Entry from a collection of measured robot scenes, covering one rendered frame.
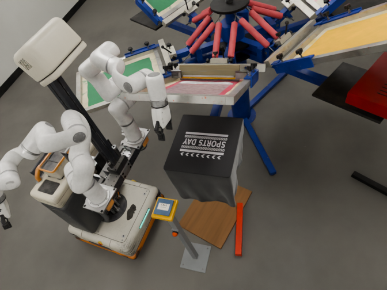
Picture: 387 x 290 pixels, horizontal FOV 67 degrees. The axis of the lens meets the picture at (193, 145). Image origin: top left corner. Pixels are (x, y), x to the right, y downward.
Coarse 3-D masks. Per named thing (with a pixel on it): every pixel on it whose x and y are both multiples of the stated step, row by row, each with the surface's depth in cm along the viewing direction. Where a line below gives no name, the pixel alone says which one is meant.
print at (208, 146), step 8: (192, 136) 201; (200, 136) 199; (208, 136) 198; (216, 136) 196; (224, 136) 195; (184, 144) 198; (192, 144) 196; (200, 144) 195; (208, 144) 194; (216, 144) 192; (224, 144) 191; (184, 152) 194; (192, 152) 192; (200, 152) 191; (208, 152) 190; (216, 152) 188
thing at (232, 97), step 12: (240, 84) 158; (120, 96) 148; (132, 96) 146; (144, 96) 144; (168, 96) 140; (180, 96) 138; (192, 96) 136; (204, 96) 134; (216, 96) 132; (228, 96) 131; (240, 96) 145
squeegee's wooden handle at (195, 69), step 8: (184, 64) 196; (192, 64) 194; (200, 64) 192; (184, 72) 195; (192, 72) 193; (200, 72) 192; (208, 72) 190; (216, 72) 188; (224, 72) 186; (232, 72) 185
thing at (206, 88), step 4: (240, 80) 192; (204, 84) 183; (208, 84) 182; (200, 88) 170; (204, 88) 170; (208, 88) 169; (212, 88) 169; (216, 88) 169; (220, 88) 168; (224, 88) 168; (228, 88) 167; (232, 88) 167; (192, 92) 160; (196, 92) 160; (200, 92) 159; (204, 92) 159; (208, 92) 158; (212, 92) 158; (216, 92) 158; (220, 92) 157; (224, 92) 157
